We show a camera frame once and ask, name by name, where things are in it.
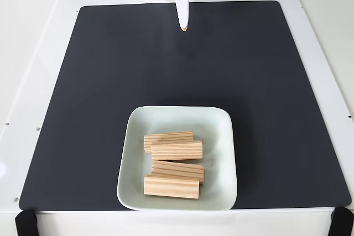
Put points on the striped wooden block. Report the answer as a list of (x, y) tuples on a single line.
[(166, 137), (177, 151)]

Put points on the grooved wooden block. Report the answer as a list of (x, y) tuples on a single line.
[(182, 170)]

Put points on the smooth wooden block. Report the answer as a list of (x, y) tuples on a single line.
[(171, 187)]

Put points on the pale green square plate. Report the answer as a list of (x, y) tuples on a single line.
[(218, 136)]

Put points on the black rubber mat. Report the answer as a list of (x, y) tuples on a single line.
[(83, 136)]

